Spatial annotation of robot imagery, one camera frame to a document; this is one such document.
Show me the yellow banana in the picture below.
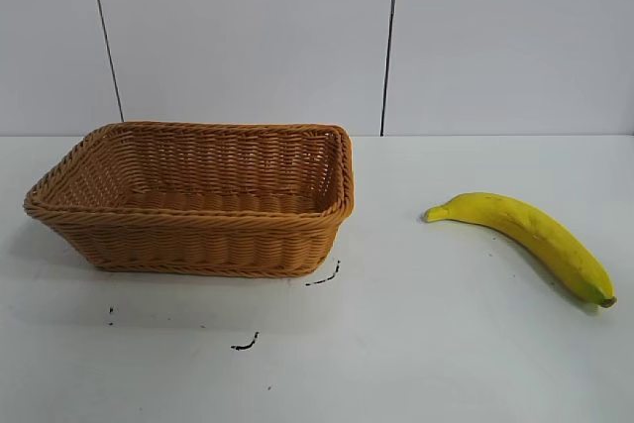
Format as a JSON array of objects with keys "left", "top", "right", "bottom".
[{"left": 422, "top": 190, "right": 618, "bottom": 309}]

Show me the tan woven wicker basket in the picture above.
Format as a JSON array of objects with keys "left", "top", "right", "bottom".
[{"left": 22, "top": 120, "right": 356, "bottom": 279}]

